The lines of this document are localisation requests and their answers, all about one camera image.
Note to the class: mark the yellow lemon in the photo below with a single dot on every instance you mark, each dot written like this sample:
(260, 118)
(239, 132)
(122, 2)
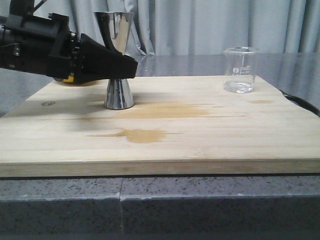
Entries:
(69, 82)

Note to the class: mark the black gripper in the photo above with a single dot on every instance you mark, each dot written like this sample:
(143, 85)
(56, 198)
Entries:
(46, 46)

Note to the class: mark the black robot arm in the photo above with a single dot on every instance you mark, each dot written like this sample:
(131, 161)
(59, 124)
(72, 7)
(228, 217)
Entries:
(46, 46)

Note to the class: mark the stainless steel double jigger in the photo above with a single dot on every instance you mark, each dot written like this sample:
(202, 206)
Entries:
(118, 93)

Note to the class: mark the grey curtain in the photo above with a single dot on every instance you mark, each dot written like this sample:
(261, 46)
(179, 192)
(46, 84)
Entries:
(201, 27)

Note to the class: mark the light wooden cutting board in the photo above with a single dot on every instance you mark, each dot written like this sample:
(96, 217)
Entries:
(178, 125)

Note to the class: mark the clear glass beaker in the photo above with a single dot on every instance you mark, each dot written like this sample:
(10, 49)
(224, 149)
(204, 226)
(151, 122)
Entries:
(240, 69)

